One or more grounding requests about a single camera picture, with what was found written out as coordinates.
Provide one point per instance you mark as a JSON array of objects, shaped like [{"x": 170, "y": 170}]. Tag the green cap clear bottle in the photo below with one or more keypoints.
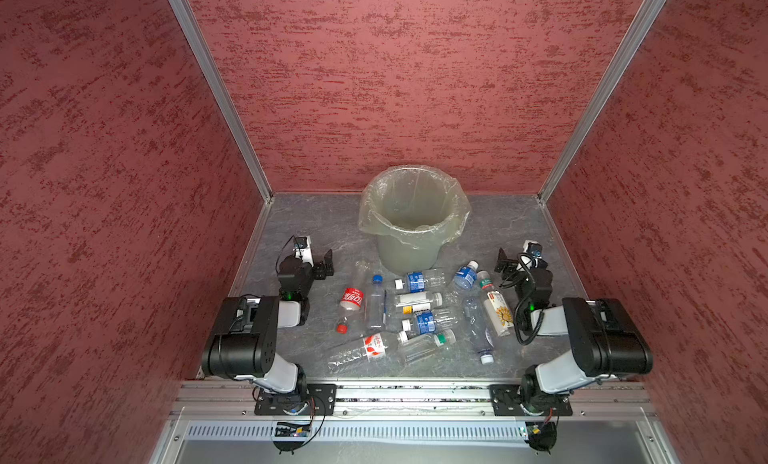
[{"x": 424, "y": 346}]

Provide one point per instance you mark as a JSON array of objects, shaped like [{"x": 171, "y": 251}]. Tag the sunflower label bottle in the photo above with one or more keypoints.
[{"x": 498, "y": 312}]

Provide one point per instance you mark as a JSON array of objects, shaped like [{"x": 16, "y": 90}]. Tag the circuit board under rail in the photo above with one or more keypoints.
[
  {"x": 293, "y": 431},
  {"x": 542, "y": 437}
]

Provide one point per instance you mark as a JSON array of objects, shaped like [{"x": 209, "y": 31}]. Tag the white slotted cable duct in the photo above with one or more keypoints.
[{"x": 409, "y": 432}]

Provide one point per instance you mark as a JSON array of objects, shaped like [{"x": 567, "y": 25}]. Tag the tall clear bottle white cap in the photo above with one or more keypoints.
[{"x": 477, "y": 330}]

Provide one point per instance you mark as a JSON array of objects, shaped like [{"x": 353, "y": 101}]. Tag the right corner aluminium post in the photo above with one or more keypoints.
[{"x": 631, "y": 42}]

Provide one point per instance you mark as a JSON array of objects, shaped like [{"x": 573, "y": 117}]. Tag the aluminium front rail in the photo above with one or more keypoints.
[{"x": 460, "y": 399}]

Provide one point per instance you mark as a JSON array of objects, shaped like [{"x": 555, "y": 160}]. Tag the blue cap clear bottle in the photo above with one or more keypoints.
[{"x": 375, "y": 316}]

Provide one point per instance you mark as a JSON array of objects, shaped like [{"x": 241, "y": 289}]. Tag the corner aluminium post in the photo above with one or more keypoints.
[
  {"x": 631, "y": 42},
  {"x": 191, "y": 29}
]

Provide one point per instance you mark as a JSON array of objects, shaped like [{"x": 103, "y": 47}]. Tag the grey mesh waste bin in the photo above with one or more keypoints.
[{"x": 408, "y": 257}]

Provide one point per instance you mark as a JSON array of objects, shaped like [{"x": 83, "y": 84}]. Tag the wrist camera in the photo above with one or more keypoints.
[
  {"x": 302, "y": 249},
  {"x": 533, "y": 249}
]

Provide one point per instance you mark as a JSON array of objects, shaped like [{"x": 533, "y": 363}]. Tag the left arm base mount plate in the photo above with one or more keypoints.
[{"x": 308, "y": 400}]

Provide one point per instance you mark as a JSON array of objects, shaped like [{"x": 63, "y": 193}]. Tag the left circuit board under rail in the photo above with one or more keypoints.
[{"x": 293, "y": 431}]

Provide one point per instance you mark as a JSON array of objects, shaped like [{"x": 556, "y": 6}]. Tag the right circuit board under rail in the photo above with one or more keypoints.
[{"x": 542, "y": 437}]

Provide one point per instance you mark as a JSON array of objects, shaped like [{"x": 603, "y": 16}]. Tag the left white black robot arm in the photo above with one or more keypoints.
[{"x": 242, "y": 345}]

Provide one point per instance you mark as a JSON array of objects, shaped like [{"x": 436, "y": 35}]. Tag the clear plastic bin liner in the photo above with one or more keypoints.
[{"x": 384, "y": 215}]

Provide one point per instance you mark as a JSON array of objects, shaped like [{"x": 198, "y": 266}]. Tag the blue label bottle white cap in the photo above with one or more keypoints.
[{"x": 461, "y": 284}]

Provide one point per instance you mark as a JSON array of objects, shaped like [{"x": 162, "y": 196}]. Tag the red label cola bottle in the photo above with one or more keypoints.
[{"x": 352, "y": 302}]

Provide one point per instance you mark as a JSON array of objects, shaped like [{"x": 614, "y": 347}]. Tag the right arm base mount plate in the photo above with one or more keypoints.
[{"x": 509, "y": 400}]

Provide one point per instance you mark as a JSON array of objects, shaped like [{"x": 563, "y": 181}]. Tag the left corner aluminium post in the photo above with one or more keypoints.
[{"x": 191, "y": 29}]

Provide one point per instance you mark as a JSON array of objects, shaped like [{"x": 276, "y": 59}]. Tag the blue label Pocari bottle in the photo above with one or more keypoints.
[{"x": 431, "y": 321}]

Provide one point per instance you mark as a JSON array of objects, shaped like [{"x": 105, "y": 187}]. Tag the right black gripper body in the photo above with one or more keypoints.
[{"x": 520, "y": 277}]

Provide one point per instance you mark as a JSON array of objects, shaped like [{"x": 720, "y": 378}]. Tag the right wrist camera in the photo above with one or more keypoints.
[{"x": 533, "y": 249}]

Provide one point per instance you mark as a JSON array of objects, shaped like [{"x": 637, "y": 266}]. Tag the red white label water bottle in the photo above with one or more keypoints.
[{"x": 365, "y": 350}]

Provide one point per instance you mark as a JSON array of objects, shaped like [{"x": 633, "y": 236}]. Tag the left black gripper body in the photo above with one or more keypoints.
[{"x": 309, "y": 280}]

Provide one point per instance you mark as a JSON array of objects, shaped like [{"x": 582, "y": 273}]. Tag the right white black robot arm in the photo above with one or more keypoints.
[{"x": 605, "y": 343}]

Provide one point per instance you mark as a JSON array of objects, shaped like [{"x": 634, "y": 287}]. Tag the white yellow label bottle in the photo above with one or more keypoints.
[{"x": 418, "y": 302}]

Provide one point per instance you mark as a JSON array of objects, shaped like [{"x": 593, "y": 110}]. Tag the blue label bottle near bin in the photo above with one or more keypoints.
[{"x": 421, "y": 281}]

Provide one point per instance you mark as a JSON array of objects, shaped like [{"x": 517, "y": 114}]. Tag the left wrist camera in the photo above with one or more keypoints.
[{"x": 302, "y": 249}]

